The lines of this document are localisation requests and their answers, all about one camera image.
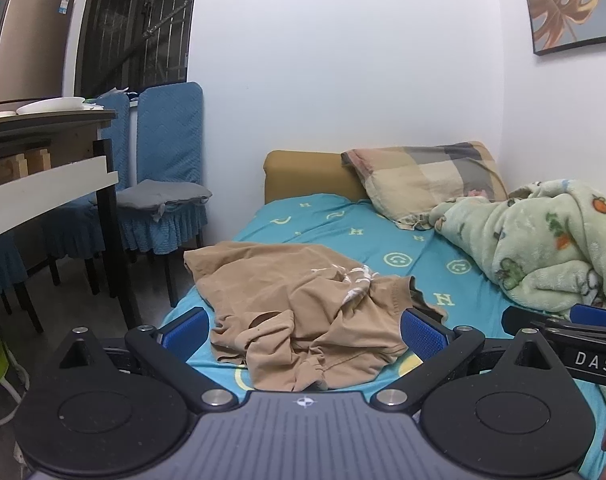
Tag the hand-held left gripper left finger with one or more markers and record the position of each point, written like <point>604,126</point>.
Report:
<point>185,332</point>

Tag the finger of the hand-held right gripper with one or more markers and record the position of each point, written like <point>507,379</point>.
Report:
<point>598,316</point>
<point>533,317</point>

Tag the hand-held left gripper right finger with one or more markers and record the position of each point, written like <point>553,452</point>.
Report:
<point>425,335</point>

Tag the tan polo shirt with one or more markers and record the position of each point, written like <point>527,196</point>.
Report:
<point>283,300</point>

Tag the green fleece printed blanket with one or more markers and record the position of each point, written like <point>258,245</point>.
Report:
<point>543,240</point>

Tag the grey seat cushion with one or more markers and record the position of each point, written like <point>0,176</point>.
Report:
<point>158,194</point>

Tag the bed with blue smiley sheet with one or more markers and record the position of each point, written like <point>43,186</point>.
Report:
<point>333,220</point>

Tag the plaid pillow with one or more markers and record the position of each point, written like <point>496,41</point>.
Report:
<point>423,180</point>

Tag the blue covered dining chair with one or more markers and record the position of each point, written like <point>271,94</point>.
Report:
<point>3,270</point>
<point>115,160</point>
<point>170,135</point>

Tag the tan headboard cushion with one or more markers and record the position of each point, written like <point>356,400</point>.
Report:
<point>308,175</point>

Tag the wooden dining table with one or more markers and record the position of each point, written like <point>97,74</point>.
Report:
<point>43,130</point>

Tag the dark window grille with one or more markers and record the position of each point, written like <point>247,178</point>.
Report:
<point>133,25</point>

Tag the metallic refrigerator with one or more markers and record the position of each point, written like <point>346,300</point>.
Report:
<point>30,45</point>

